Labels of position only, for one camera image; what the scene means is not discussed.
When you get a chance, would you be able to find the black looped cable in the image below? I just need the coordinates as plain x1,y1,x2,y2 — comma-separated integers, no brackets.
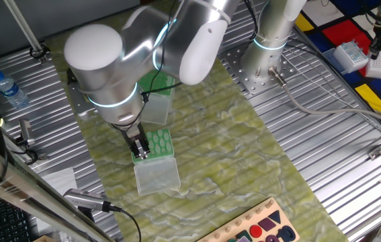
7,134,48,165

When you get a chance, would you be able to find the wooden shape sorter board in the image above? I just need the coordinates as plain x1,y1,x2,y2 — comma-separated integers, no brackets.
196,197,300,242

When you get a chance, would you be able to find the black keyboard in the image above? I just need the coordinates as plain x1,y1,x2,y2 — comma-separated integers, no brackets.
0,190,35,242

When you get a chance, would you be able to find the navy rounded block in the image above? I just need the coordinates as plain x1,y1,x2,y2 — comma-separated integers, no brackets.
276,225,296,242

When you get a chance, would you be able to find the navy triangle block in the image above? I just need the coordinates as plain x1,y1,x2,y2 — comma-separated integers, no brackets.
267,210,282,225

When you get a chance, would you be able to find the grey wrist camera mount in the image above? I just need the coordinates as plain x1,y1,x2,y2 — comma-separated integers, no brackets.
66,69,97,120

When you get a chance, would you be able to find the small silver camera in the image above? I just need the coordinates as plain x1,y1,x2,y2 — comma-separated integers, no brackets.
18,119,36,146

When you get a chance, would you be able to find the black base cable bundle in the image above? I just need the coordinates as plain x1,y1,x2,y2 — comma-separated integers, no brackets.
243,0,260,36

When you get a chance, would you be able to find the black camera cable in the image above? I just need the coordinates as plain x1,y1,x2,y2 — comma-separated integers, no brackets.
101,200,142,242

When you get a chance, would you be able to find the silver perforated base plate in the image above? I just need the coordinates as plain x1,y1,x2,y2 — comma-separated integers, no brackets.
221,40,299,97

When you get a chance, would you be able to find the green marble pattern mat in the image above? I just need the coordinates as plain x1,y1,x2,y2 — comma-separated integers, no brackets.
44,6,349,242

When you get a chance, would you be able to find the green rack pipette tip box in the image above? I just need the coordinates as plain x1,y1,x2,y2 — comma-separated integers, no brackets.
131,128,181,196
139,69,177,126

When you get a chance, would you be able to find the thick grey cable with connector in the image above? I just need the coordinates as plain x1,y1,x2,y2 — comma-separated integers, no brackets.
267,66,381,132

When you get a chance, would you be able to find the white pipette tip box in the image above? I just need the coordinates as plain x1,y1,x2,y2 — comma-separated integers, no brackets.
323,40,369,75

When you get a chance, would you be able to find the aluminium pole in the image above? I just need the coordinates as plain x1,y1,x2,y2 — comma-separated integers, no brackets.
3,0,50,65

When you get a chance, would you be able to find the silver camera with black mount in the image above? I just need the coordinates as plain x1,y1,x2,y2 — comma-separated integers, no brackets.
62,187,110,223

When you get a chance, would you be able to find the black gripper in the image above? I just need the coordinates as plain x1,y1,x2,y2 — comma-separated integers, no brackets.
119,123,151,159

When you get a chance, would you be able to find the colourful Mondrian pattern cloth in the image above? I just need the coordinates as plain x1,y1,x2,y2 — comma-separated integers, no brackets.
294,0,381,130

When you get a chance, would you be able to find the red circle block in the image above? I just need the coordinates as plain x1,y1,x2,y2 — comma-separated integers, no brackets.
249,224,263,239

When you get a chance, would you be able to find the aluminium frame beam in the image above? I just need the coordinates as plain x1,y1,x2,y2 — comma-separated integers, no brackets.
0,132,117,242

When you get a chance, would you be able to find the purple square block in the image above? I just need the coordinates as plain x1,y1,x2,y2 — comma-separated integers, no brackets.
257,217,278,232

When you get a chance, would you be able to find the white paper sheet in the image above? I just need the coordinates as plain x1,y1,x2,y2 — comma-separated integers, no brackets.
40,167,79,202

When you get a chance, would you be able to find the clear water bottle blue cap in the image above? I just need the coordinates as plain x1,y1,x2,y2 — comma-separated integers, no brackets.
0,69,30,110

